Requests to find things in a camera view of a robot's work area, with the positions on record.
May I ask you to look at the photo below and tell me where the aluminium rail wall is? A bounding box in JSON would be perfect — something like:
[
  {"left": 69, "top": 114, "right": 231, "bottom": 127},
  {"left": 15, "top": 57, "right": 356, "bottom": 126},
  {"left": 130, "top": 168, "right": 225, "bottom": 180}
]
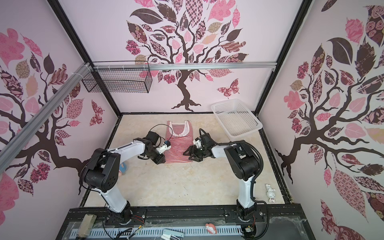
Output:
[
  {"left": 93, "top": 61, "right": 277, "bottom": 71},
  {"left": 1, "top": 63, "right": 92, "bottom": 173}
]

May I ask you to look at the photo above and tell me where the plush doll blue hat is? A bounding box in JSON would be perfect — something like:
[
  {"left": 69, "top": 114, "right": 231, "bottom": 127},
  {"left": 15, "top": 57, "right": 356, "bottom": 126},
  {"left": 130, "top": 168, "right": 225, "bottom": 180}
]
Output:
[{"left": 119, "top": 162, "right": 128, "bottom": 176}]

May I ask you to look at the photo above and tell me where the beige box on base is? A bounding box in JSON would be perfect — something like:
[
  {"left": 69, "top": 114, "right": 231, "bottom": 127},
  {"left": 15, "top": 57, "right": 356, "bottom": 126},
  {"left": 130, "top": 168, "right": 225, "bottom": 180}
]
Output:
[{"left": 76, "top": 214, "right": 97, "bottom": 240}]

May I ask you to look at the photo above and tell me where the white device on duct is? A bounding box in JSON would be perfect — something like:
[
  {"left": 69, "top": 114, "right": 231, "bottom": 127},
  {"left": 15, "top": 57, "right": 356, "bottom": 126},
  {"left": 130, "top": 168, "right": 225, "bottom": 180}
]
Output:
[{"left": 161, "top": 229, "right": 185, "bottom": 240}]

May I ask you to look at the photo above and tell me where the white plastic laundry basket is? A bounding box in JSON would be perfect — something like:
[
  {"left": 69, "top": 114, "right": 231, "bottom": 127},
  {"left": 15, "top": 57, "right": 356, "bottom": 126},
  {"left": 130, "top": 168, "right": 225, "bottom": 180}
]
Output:
[{"left": 211, "top": 99, "right": 263, "bottom": 141}]

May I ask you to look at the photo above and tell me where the red white striped tank top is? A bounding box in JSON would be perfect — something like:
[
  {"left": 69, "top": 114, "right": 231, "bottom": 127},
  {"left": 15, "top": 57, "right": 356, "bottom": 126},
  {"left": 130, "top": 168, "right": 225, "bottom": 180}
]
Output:
[{"left": 164, "top": 121, "right": 194, "bottom": 164}]

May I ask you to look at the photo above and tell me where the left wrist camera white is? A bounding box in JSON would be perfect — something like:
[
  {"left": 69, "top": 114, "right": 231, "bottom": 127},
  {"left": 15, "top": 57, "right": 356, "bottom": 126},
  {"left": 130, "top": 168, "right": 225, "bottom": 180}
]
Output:
[{"left": 145, "top": 131, "right": 171, "bottom": 154}]

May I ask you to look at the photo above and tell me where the red white small toy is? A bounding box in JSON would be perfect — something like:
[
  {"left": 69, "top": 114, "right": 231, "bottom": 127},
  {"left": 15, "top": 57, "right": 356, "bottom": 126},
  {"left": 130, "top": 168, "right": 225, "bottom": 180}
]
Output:
[{"left": 205, "top": 223, "right": 218, "bottom": 235}]

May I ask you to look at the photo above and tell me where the white slotted cable duct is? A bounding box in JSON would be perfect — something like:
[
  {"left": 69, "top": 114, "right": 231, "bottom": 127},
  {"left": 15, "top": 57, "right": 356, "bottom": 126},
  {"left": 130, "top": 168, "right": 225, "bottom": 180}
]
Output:
[{"left": 85, "top": 225, "right": 242, "bottom": 240}]

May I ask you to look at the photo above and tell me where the aluminium rail left wall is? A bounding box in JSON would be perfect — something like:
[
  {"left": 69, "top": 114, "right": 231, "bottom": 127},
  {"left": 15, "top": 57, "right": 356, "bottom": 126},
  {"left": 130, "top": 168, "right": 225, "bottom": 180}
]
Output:
[{"left": 1, "top": 63, "right": 92, "bottom": 173}]

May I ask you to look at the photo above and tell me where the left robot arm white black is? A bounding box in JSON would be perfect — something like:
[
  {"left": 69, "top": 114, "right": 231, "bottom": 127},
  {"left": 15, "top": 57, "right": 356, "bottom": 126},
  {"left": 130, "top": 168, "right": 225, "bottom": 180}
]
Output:
[{"left": 80, "top": 138, "right": 171, "bottom": 225}]

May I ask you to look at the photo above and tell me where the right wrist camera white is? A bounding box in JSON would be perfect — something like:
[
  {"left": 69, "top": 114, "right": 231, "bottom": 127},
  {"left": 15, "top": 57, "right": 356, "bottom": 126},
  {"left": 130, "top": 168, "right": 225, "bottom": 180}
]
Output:
[{"left": 193, "top": 128, "right": 217, "bottom": 150}]

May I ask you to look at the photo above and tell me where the thin black camera cable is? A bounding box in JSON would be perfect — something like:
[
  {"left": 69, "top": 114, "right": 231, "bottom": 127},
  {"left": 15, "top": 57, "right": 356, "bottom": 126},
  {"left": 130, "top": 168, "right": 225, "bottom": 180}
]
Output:
[{"left": 148, "top": 123, "right": 175, "bottom": 142}]

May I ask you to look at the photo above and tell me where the aluminium rail back wall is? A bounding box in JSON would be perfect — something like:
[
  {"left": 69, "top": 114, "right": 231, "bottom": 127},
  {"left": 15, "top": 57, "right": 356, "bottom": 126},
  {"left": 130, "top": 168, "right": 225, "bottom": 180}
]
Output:
[{"left": 93, "top": 61, "right": 277, "bottom": 71}]

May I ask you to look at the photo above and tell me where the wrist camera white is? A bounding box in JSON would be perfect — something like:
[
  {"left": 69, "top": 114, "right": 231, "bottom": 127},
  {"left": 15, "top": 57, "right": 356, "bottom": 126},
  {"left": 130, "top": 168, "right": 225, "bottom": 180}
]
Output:
[
  {"left": 193, "top": 128, "right": 217, "bottom": 150},
  {"left": 145, "top": 131, "right": 171, "bottom": 154}
]

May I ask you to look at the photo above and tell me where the black wire mesh basket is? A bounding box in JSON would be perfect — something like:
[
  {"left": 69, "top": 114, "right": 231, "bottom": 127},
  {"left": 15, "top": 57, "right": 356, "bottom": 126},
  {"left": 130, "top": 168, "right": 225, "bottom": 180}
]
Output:
[{"left": 82, "top": 60, "right": 153, "bottom": 94}]

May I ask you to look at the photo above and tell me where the black corrugated cable conduit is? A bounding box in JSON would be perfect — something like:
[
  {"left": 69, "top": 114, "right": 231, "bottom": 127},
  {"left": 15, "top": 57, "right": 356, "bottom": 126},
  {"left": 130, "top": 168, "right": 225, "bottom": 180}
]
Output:
[{"left": 221, "top": 140, "right": 271, "bottom": 240}]

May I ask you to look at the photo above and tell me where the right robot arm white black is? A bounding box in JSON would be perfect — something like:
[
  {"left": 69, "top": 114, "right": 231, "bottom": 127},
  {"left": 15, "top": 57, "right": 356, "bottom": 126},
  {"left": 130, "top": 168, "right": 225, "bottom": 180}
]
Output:
[{"left": 183, "top": 141, "right": 264, "bottom": 221}]

